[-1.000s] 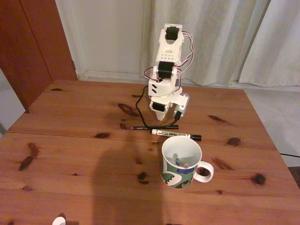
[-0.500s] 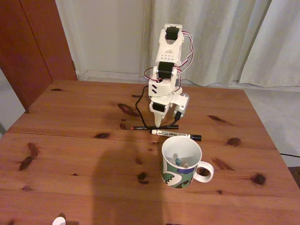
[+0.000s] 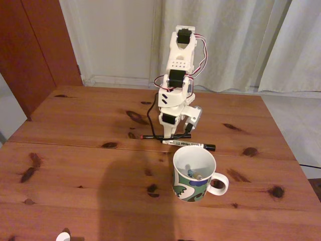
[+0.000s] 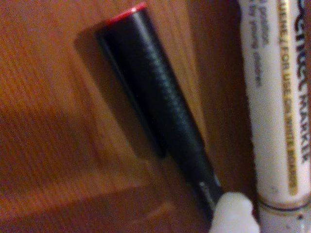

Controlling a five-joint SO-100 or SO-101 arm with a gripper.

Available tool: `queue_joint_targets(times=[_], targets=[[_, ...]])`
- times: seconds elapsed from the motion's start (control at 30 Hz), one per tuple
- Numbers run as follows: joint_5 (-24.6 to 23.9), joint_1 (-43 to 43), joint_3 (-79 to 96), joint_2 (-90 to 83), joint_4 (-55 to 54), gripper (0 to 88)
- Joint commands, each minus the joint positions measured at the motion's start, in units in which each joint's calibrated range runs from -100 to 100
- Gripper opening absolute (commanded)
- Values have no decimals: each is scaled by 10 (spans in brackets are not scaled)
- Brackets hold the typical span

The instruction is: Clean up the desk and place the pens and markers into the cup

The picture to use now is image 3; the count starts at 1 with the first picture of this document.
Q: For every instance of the thin black marker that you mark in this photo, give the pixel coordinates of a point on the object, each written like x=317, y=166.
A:
x=148, y=136

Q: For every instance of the white marker with black cap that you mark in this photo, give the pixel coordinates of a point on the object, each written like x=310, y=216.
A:
x=195, y=145

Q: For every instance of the teal ballpoint pen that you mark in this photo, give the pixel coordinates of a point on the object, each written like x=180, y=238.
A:
x=194, y=173

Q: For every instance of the white mug with green pattern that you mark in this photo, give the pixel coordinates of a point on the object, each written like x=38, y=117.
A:
x=188, y=190

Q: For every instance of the small white round tag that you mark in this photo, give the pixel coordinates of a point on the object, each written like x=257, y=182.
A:
x=62, y=237

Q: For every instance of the brown wooden cabinet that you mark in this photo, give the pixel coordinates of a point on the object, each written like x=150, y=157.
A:
x=30, y=50

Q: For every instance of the grey oval camera box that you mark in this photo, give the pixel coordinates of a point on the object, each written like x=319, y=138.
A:
x=194, y=114

